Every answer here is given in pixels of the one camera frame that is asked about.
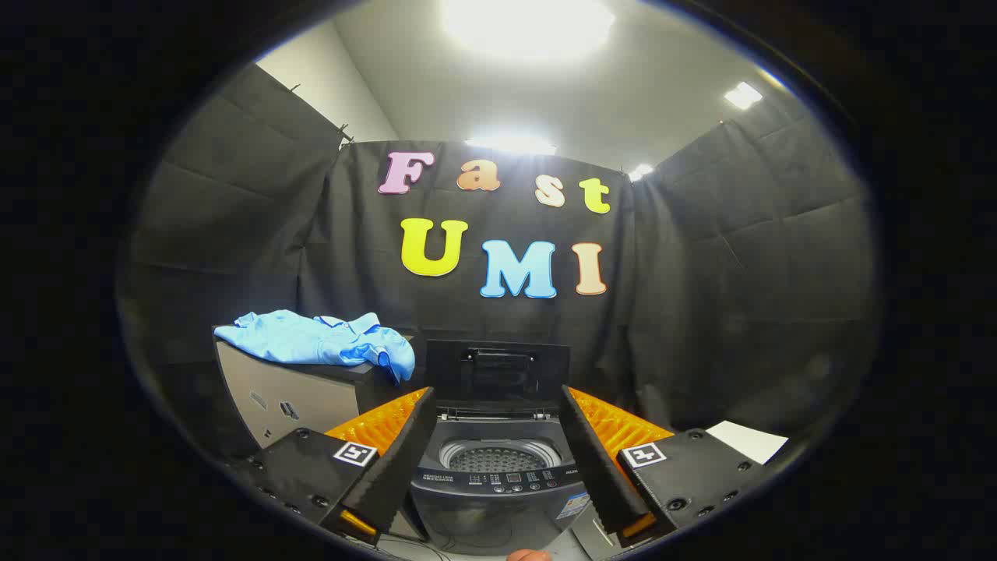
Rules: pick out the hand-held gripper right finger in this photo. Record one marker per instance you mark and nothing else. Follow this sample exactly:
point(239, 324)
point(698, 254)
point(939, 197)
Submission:
point(600, 467)

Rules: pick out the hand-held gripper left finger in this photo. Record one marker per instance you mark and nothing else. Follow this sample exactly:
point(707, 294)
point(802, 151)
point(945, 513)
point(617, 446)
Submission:
point(393, 467)

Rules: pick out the grey washing machine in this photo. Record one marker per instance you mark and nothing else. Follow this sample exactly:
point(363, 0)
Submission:
point(498, 514)

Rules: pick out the light blue polo shirt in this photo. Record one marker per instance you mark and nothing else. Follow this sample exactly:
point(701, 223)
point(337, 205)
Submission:
point(311, 339)

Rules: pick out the grey cabinet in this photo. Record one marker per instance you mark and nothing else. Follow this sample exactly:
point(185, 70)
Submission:
point(304, 393)

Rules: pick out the black backdrop cloth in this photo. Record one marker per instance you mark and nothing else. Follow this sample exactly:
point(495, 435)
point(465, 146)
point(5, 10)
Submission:
point(701, 312)

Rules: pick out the ceiling light panel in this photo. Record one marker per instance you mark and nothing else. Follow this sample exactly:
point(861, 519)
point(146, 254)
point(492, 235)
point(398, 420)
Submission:
point(742, 95)
point(526, 23)
point(640, 171)
point(510, 144)

